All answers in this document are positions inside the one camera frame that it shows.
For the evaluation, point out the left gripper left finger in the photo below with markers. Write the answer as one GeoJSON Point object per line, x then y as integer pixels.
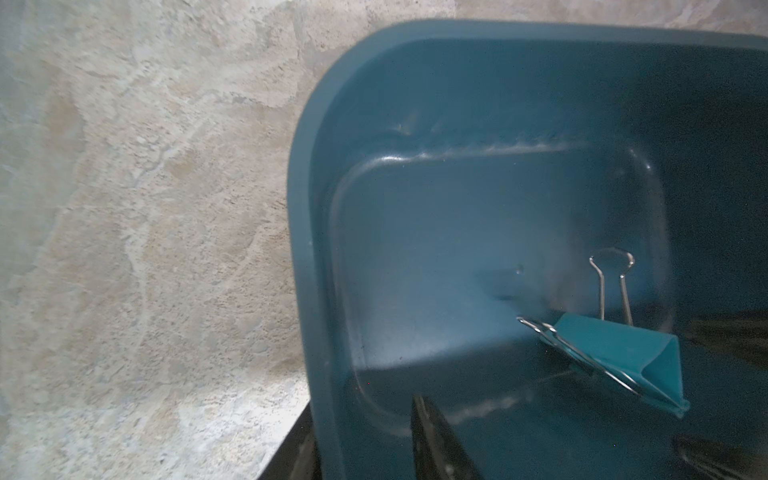
{"type": "Point", "coordinates": [297, 457]}

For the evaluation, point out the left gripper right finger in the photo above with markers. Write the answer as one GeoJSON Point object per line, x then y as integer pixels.
{"type": "Point", "coordinates": [437, 451]}

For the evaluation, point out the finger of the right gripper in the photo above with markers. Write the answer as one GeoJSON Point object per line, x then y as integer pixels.
{"type": "Point", "coordinates": [743, 336]}
{"type": "Point", "coordinates": [716, 460]}

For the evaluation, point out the teal binder clip large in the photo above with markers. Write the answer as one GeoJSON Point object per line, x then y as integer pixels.
{"type": "Point", "coordinates": [643, 363]}

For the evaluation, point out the teal plastic storage box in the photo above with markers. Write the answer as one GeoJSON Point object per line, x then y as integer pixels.
{"type": "Point", "coordinates": [447, 177]}

